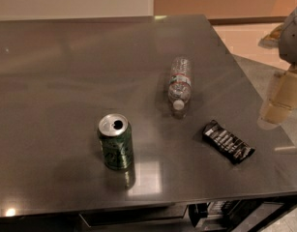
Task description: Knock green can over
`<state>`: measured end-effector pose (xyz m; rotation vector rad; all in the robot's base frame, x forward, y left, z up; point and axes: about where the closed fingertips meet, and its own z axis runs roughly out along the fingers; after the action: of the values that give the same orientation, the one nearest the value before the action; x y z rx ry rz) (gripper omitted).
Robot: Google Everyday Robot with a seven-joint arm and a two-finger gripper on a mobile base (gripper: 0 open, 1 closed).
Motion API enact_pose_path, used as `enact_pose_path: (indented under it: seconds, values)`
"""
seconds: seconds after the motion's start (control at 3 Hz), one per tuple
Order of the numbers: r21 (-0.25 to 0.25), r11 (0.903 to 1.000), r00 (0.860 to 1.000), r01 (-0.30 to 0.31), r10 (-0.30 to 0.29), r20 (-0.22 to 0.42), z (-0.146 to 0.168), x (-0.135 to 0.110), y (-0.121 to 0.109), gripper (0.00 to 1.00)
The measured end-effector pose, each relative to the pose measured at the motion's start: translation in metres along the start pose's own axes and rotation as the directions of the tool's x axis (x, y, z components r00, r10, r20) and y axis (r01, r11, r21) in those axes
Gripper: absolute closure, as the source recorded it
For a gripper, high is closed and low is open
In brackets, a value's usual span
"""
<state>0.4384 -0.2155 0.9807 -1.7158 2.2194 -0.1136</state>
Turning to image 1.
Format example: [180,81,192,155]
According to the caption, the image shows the black equipment under table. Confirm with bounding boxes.
[188,200,282,232]

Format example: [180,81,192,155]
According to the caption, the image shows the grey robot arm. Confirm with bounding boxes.
[260,7,297,125]

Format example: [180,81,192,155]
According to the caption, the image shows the black snack bar wrapper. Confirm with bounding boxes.
[202,120,255,164]

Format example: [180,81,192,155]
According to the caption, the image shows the green soda can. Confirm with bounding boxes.
[97,113,134,170]

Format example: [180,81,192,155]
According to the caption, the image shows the clear plastic water bottle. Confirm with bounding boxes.
[167,56,193,118]

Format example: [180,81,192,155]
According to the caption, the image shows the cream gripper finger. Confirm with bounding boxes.
[260,65,297,125]

